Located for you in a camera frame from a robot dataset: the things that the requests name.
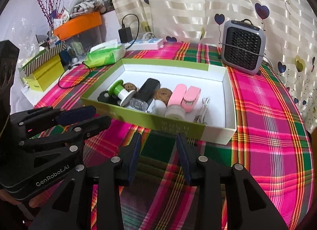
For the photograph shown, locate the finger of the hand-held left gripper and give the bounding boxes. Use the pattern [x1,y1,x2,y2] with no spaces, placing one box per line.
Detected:
[18,115,112,152]
[11,105,97,134]

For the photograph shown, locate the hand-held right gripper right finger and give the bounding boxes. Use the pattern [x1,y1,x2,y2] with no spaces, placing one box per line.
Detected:
[176,132,289,230]

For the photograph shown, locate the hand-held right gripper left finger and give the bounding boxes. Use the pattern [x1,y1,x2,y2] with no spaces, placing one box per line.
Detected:
[28,132,142,230]

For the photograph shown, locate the black round button disc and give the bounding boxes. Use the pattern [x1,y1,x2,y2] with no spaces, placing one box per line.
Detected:
[97,91,124,107]

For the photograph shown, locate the green topped white spool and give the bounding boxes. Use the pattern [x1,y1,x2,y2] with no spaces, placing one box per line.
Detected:
[108,79,136,108]

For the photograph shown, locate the white round patterned cap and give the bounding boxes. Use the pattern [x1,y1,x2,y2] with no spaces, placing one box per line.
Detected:
[164,104,188,122]

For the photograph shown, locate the small brown walnut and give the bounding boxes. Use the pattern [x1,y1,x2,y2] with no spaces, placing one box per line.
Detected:
[123,83,138,94]

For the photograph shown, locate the white usb cable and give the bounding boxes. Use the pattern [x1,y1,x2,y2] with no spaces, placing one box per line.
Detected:
[194,96,211,124]

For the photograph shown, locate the green cardboard box white inside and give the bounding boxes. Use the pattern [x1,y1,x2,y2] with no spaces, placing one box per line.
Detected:
[80,58,237,145]

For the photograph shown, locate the black light clear lens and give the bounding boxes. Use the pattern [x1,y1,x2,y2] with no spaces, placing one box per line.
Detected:
[129,78,160,114]

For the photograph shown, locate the pink clip with grey roller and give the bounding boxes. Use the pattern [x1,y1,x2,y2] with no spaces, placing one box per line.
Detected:
[154,84,187,116]

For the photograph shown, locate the pink folding clip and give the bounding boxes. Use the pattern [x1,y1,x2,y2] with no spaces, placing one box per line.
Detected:
[181,86,201,113]

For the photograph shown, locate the large brown walnut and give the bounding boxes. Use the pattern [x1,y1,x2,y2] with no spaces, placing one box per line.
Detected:
[154,88,173,102]

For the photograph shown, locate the person's left hand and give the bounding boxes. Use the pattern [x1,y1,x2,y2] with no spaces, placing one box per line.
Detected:
[0,188,37,208]

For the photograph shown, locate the yellow cardboard box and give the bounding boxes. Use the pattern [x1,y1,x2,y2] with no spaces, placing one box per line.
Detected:
[22,54,66,93]

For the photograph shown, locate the green tissue pack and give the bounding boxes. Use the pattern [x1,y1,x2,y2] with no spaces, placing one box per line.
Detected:
[84,39,126,68]

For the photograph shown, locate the striped cardboard box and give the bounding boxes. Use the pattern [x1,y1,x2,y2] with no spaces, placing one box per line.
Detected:
[21,42,67,75]

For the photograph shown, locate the pink green plaid tablecloth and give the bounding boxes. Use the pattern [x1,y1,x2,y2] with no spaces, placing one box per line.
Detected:
[32,42,314,230]

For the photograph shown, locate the clear storage box orange lid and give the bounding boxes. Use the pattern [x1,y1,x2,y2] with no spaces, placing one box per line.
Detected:
[53,11,103,59]

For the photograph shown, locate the black power adapter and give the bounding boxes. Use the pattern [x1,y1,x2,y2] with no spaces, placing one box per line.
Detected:
[118,27,132,43]

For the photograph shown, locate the colourful paper packets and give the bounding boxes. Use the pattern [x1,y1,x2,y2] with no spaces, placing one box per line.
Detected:
[51,7,71,27]

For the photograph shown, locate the white blue power strip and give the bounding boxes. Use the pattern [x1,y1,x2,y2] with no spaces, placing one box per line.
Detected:
[125,37,164,51]

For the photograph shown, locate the purple flower branches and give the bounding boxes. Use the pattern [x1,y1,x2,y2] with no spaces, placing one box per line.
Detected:
[30,0,72,31]

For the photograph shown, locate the white cloth bundle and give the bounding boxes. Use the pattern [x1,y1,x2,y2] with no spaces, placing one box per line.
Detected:
[69,0,109,19]

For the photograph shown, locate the grey small heater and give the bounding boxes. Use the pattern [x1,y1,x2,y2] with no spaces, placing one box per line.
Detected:
[220,19,267,75]

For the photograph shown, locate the cream striped heart curtain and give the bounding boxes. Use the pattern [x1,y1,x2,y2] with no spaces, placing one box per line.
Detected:
[105,0,317,131]

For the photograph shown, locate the thin black cable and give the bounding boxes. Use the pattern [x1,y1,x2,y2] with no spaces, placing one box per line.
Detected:
[58,62,91,89]

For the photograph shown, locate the black adapter cable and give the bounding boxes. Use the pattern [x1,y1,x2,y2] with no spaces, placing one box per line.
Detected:
[122,14,139,46]

